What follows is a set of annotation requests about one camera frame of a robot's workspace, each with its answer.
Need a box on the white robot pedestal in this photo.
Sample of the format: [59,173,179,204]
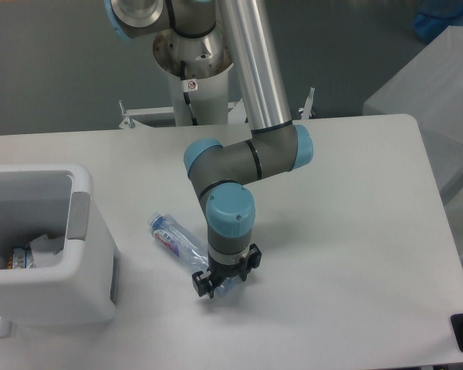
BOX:
[153,23,233,126]

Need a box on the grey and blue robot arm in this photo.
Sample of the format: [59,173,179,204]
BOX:
[105,1,313,297]

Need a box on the white pedestal base frame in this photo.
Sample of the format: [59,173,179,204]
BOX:
[118,86,316,130]

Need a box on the clear plastic water bottle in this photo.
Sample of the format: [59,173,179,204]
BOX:
[148,213,245,298]

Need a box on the black pedestal cable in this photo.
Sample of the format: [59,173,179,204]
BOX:
[179,60,199,126]

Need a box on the white trash can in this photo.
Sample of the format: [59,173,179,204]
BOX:
[0,163,119,325]

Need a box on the blue object on floor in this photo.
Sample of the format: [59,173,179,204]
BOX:
[413,0,463,44]

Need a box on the white wrapper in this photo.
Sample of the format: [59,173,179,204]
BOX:
[26,234,65,268]

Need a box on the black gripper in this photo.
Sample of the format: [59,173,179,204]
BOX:
[191,244,262,299]

